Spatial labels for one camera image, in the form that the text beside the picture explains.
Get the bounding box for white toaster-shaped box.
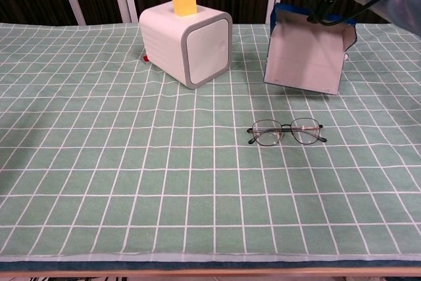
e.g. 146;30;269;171
138;0;234;90

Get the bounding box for blue pencil case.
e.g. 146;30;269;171
263;3;358;95

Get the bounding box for yellow cube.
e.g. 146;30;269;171
171;0;197;18

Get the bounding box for black-framed eyeglasses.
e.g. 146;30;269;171
247;118;328;147

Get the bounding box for green grid tablecloth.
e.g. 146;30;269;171
0;22;421;262

